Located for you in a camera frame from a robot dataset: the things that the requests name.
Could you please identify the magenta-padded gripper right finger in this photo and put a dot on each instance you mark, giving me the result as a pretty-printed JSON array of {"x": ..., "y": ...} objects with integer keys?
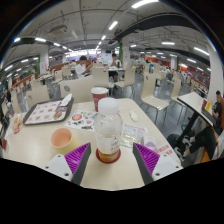
[{"x": 148, "y": 159}]

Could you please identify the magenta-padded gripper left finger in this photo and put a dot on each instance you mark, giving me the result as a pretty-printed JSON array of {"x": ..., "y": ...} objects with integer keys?
[{"x": 75, "y": 159}]

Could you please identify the clear plastic drink bottle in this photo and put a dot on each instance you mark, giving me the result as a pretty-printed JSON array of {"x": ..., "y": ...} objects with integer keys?
[{"x": 108, "y": 133}]

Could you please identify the red-text table sticker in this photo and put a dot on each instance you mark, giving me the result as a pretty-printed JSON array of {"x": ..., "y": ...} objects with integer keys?
[{"x": 165, "y": 150}]

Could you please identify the yellow mug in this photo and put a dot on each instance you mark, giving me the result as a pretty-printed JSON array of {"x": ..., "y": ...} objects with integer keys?
[{"x": 63, "y": 141}]

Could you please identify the flat round red coaster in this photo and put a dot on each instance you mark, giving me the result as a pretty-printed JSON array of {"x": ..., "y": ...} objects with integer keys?
[{"x": 100, "y": 159}]

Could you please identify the clear plastic wrapper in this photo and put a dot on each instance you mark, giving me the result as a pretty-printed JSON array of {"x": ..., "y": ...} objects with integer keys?
[{"x": 133, "y": 135}]

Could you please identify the colourful printed paper flyer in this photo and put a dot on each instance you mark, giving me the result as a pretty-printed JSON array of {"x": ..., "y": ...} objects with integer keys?
[{"x": 81, "y": 121}]

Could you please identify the crumpled white tissue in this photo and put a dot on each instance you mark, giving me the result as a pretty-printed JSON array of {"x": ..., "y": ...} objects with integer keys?
[{"x": 134, "y": 116}]

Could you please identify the dark food tray with liner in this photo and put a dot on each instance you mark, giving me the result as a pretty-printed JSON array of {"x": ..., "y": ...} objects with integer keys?
[{"x": 45, "y": 112}]

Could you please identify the white paper napkin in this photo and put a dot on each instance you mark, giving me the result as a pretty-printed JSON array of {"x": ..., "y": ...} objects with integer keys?
[{"x": 66, "y": 100}]

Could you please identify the person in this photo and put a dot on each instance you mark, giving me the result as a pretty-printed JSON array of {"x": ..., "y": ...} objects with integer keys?
[
  {"x": 115, "y": 65},
  {"x": 81, "y": 70},
  {"x": 206, "y": 136},
  {"x": 5, "y": 97}
]

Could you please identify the red paper cup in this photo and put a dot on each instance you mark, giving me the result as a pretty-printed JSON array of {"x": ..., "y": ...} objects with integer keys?
[{"x": 99, "y": 95}]

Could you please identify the beige chair with round hole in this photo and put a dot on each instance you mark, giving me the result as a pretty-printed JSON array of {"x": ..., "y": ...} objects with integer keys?
[
  {"x": 37, "y": 96},
  {"x": 78, "y": 89}
]

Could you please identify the white side table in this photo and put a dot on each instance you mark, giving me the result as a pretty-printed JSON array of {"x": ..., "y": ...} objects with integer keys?
[{"x": 193, "y": 103}]

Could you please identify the red pack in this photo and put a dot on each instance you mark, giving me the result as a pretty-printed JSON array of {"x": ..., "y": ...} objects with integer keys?
[{"x": 3, "y": 143}]

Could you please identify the group of beige chairs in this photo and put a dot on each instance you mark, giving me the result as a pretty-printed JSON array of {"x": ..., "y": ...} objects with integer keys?
[{"x": 100, "y": 76}]

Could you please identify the ceiling air conditioner unit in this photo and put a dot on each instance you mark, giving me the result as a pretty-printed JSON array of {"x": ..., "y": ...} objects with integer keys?
[{"x": 57, "y": 30}]

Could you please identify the group of ceiling lights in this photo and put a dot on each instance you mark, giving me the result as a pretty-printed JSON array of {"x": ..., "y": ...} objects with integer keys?
[{"x": 143, "y": 3}]

